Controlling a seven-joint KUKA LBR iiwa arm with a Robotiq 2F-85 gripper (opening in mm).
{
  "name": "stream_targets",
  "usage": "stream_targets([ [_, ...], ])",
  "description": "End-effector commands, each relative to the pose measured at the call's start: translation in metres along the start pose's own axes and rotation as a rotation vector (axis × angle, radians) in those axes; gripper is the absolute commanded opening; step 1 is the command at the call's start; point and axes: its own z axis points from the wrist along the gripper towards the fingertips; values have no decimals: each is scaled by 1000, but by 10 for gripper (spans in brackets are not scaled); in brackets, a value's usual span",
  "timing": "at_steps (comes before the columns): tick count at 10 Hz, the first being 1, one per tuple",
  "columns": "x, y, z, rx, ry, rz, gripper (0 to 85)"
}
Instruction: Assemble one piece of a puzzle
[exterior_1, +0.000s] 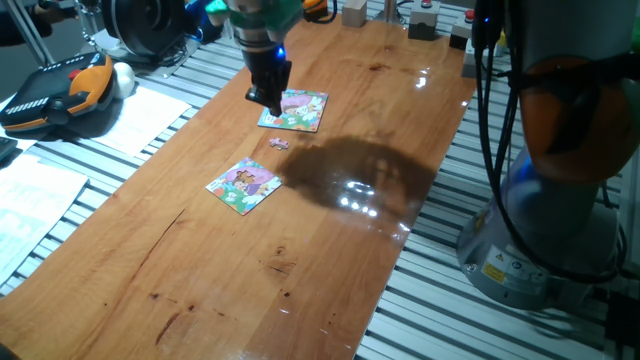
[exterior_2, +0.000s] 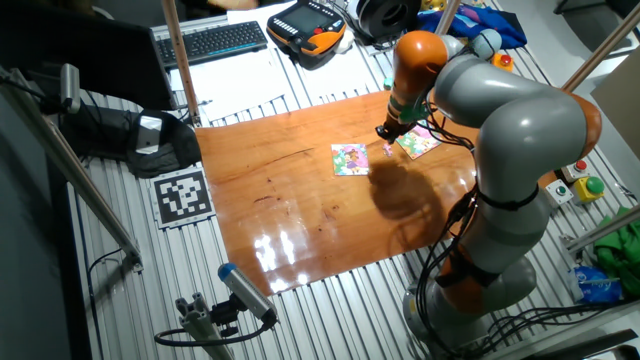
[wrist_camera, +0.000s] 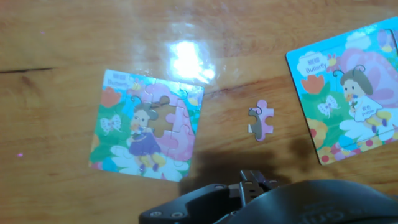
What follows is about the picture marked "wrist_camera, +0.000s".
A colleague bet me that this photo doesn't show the butterfly puzzle tray board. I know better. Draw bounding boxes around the butterfly puzzle tray board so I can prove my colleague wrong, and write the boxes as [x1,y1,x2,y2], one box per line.
[285,16,398,166]

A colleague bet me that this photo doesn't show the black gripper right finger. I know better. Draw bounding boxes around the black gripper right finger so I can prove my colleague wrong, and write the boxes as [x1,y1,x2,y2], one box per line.
[252,170,282,191]

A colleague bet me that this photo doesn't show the pink jigsaw piece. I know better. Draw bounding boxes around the pink jigsaw piece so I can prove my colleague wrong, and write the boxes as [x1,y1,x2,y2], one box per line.
[247,99,275,142]

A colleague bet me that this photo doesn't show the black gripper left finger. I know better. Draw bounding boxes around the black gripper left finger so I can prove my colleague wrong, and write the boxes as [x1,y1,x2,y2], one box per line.
[139,170,261,224]

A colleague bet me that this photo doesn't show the assembled butterfly jigsaw puzzle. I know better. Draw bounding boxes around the assembled butterfly jigsaw puzzle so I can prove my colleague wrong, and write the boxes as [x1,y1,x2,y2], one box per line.
[88,68,205,183]

